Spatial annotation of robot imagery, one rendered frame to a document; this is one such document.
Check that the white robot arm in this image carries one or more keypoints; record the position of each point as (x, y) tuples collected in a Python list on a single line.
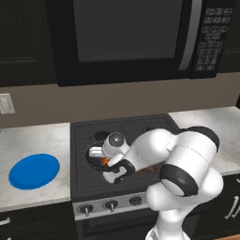
[(190, 156)]

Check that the black microwave door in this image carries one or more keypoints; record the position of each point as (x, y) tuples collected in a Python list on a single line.
[(125, 31)]

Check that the black stove knob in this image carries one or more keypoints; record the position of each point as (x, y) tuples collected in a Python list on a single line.
[(111, 205), (86, 208), (136, 200)]

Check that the black frying pan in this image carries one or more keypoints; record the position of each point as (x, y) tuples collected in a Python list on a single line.
[(90, 159)]

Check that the blue round plate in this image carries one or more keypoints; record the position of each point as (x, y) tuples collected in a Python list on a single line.
[(34, 171)]

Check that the dark drawer front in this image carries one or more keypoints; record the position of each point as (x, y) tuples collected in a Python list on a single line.
[(37, 223)]

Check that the white wall switch plate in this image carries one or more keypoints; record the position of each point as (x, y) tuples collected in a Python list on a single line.
[(6, 103)]

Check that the black oven door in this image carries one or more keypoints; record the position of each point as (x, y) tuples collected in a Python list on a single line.
[(115, 229)]

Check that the dark base cupboard door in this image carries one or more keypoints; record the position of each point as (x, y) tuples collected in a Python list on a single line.
[(229, 206)]

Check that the dark wall cupboard door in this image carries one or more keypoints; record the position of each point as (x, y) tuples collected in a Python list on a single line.
[(232, 37), (25, 40)]

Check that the black stove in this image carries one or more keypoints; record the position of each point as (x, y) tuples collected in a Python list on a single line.
[(84, 184)]

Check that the orange croissant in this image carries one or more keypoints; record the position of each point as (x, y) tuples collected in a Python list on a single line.
[(105, 161)]

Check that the black microwave oven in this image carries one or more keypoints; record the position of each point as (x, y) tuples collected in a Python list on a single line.
[(125, 40)]

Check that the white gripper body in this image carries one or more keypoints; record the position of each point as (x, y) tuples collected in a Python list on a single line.
[(95, 152)]

